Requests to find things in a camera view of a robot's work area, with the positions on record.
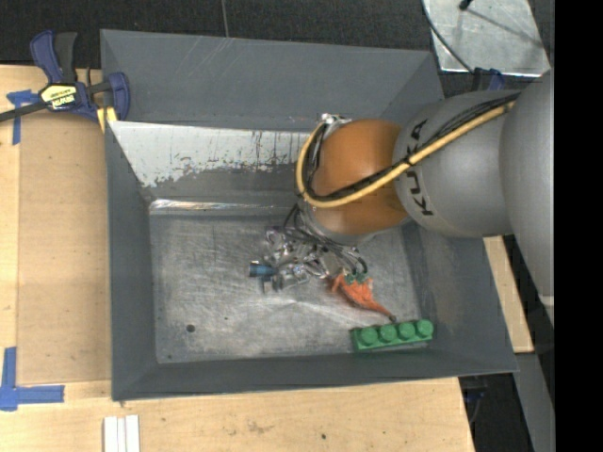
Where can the green studded toy brick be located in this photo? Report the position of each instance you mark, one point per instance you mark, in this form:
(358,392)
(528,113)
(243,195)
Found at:
(391,334)

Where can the pale brown flat board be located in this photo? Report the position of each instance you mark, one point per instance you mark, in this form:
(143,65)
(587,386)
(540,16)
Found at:
(61,252)

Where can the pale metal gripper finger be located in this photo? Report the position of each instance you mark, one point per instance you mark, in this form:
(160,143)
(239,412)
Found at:
(264,269)
(282,282)

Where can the grey metal bin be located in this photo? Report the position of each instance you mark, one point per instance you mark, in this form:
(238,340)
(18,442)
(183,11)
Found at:
(226,299)

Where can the orange toy carrot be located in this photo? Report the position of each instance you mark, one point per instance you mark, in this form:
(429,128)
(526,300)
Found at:
(360,295)

